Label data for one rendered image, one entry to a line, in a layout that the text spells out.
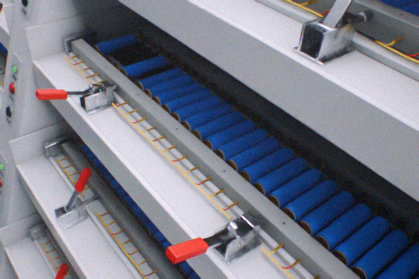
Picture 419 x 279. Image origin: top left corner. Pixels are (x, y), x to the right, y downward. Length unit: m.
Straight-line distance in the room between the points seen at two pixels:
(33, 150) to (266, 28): 0.51
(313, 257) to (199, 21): 0.22
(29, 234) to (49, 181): 0.19
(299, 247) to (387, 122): 0.15
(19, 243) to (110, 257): 0.31
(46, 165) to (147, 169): 0.32
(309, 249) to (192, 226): 0.11
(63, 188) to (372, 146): 0.52
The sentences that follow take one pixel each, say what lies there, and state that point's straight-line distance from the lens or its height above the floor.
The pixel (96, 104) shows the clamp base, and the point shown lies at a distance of 0.55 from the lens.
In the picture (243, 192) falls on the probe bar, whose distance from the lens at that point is 0.41.
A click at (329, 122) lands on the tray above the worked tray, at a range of 0.31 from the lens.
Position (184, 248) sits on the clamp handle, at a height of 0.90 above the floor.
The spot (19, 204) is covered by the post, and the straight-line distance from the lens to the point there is 0.83.
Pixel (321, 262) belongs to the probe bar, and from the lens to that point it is 0.38.
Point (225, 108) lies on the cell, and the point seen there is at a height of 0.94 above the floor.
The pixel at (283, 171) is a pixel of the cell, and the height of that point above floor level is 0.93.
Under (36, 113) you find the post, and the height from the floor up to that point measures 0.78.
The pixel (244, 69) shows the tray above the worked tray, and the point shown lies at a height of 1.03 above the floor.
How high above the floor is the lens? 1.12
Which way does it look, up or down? 25 degrees down
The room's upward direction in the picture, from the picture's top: 20 degrees clockwise
